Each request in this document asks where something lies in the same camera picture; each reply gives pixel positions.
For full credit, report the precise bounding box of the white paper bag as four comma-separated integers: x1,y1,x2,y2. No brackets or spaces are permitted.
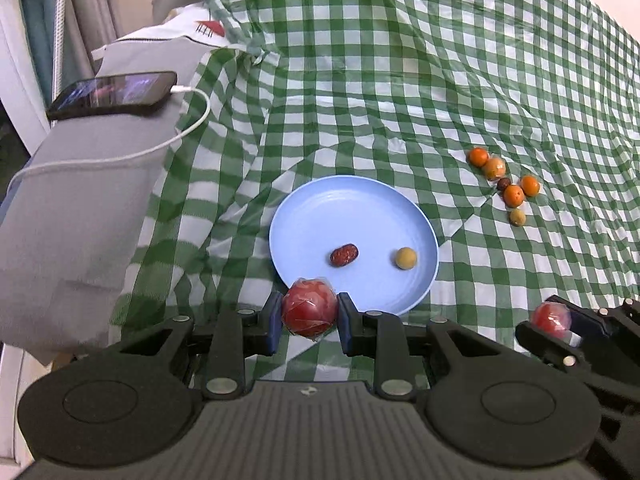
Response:
116,2,230,47

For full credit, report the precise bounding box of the white charging cable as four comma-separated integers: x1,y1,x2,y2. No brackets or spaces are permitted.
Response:
6,84,213,201

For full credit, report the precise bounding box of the small orange top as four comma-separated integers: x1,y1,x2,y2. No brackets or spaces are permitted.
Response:
468,148,489,168

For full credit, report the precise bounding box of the orange fruit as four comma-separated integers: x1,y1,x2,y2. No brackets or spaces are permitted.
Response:
482,157,506,181

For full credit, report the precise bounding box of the yellow-green round fruit on plate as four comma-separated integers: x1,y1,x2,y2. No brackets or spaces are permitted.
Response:
394,247,418,270

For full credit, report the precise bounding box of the grey curtain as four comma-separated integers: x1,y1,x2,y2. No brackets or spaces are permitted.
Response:
20,0,122,103

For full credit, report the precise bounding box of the small orange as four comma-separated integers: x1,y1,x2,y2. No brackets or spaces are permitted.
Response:
520,174,540,197
502,184,525,209
468,148,489,168

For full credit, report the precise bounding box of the dark red jujube on cloth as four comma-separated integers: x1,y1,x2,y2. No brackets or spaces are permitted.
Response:
497,178,512,192

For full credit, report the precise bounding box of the light blue plate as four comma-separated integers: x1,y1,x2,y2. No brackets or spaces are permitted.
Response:
269,176,439,315

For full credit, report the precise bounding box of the red fruit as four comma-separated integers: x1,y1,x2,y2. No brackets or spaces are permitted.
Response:
530,301,572,338
282,278,337,339

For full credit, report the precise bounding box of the yellow-green fruit on cloth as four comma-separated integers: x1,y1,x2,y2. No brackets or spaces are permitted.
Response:
509,208,526,226

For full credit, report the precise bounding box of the black smartphone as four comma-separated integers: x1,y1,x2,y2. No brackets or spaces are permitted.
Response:
47,72,178,122

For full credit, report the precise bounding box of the green white checkered cloth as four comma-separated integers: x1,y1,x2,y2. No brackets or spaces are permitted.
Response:
112,0,640,384

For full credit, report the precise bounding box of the grey sofa armrest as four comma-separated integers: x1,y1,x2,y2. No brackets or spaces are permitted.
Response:
1,37,213,365

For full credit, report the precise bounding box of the red jujube on plate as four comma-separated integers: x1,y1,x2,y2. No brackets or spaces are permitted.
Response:
330,244,359,268

